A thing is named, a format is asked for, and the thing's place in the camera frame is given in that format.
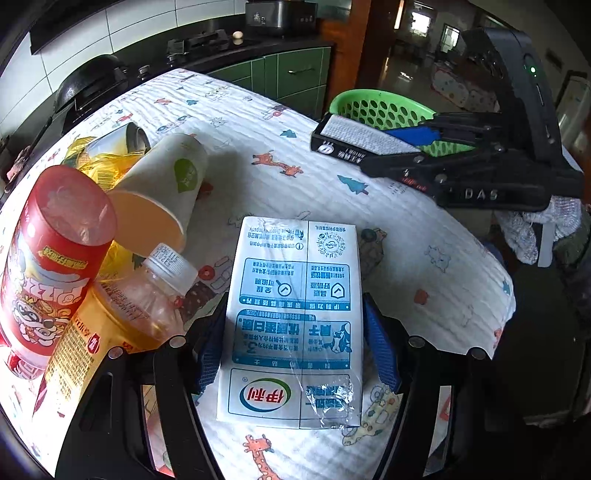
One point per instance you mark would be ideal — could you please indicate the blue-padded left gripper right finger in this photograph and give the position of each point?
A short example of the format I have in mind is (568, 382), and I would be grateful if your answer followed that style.
(414, 368)

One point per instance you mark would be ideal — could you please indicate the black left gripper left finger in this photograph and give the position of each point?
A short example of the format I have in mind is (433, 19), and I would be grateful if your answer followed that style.
(182, 368)

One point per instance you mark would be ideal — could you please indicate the clear plastic bottle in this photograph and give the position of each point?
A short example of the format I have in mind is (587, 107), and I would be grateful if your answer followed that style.
(149, 298)

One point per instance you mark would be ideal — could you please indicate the yellow plastic wrapper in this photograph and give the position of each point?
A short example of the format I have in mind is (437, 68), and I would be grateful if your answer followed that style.
(92, 332)

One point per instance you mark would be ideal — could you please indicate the white milk carton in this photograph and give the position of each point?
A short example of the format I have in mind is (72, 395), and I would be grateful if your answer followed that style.
(293, 340)

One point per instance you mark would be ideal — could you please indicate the black and white cigarette box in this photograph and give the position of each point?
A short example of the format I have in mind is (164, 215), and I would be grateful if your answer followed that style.
(347, 140)

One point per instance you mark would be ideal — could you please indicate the red cylindrical snack can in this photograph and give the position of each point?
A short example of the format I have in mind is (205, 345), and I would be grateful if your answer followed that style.
(60, 241)

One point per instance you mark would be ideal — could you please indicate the green kitchen cabinet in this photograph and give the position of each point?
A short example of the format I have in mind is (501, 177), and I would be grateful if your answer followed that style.
(296, 79)

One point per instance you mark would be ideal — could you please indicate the gloved right hand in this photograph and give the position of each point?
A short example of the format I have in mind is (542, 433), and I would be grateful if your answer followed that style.
(532, 235)

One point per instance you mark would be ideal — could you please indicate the green perforated plastic basket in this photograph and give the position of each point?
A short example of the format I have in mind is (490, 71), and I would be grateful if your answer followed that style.
(398, 116)

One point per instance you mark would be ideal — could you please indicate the white paper cup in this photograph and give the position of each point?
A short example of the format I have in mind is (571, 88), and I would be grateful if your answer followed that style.
(154, 200)

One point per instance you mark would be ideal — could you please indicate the blue and silver drink can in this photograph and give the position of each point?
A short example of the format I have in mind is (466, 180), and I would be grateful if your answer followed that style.
(125, 139)

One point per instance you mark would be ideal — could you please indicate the black rice cooker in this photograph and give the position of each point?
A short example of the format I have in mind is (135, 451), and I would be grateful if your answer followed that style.
(292, 19)

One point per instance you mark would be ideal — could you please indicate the black frying pan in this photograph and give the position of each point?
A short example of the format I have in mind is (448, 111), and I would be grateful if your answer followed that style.
(89, 82)

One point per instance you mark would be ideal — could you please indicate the black gas stove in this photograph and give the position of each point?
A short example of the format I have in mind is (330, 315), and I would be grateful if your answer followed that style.
(146, 59)

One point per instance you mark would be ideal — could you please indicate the black range hood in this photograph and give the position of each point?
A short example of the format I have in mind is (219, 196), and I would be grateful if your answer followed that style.
(61, 16)

